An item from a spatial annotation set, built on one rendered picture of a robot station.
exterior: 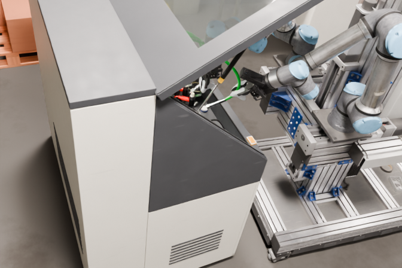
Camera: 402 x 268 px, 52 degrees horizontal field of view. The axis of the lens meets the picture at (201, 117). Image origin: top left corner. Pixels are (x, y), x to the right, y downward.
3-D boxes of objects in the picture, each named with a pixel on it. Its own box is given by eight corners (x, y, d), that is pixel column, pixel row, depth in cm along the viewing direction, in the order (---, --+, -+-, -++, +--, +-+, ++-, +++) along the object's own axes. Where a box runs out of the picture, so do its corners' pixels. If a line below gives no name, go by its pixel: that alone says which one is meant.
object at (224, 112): (256, 175, 207) (264, 154, 196) (249, 177, 205) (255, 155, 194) (206, 97, 247) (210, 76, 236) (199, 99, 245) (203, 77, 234)
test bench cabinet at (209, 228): (232, 261, 257) (260, 181, 204) (142, 293, 235) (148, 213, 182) (189, 176, 302) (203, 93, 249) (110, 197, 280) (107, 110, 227)
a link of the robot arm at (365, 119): (367, 115, 196) (410, 11, 159) (378, 137, 185) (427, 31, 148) (342, 115, 195) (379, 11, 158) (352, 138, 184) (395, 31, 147)
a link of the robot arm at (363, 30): (387, -8, 165) (281, 57, 184) (399, 5, 157) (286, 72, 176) (397, 12, 171) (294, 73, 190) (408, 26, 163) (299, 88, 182)
